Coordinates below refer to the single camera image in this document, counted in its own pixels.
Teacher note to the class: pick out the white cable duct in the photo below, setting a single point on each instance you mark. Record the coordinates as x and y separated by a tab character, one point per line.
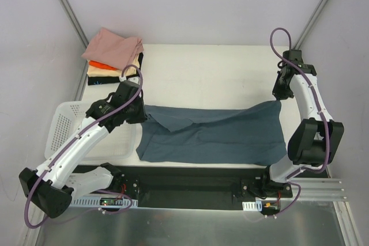
259	206
107	202

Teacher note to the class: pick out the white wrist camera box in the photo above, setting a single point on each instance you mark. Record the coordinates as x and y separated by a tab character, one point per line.
131	79

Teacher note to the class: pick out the white perforated plastic basket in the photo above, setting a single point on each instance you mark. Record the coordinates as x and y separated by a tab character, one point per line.
68	116

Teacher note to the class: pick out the right aluminium frame post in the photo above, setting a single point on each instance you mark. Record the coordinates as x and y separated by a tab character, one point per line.
313	19

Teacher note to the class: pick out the right white cable duct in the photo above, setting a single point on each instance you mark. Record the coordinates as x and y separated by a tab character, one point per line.
259	206

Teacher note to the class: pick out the folded cream t-shirt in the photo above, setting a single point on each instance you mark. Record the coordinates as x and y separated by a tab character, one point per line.
95	72

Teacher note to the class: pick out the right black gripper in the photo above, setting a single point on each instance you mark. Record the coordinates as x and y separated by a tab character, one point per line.
280	91

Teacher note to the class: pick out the folded pink t-shirt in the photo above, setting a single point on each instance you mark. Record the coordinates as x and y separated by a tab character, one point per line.
113	50

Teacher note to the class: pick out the teal blue t-shirt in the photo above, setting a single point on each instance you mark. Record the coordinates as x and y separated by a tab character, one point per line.
213	136

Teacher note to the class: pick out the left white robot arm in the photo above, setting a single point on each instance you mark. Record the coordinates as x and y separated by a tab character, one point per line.
52	186

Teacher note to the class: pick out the left white cable duct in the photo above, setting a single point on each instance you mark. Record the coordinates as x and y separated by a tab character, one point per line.
107	202

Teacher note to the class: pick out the folded orange t-shirt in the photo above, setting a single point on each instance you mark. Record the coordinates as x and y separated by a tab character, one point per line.
101	65

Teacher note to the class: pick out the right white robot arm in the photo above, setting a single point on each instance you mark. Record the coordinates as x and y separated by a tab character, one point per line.
314	143

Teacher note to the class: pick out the horizontal aluminium rail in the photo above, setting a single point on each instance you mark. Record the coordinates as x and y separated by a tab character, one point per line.
321	189

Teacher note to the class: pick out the left aluminium frame post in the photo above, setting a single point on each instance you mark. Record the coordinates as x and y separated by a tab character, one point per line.
74	21

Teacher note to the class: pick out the aluminium frame post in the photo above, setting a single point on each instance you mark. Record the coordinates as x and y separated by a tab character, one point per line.
74	21
313	19

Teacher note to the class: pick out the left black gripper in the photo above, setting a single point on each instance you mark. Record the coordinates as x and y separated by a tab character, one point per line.
139	112

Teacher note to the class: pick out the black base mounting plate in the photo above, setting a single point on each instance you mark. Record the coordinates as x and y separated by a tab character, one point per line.
196	188

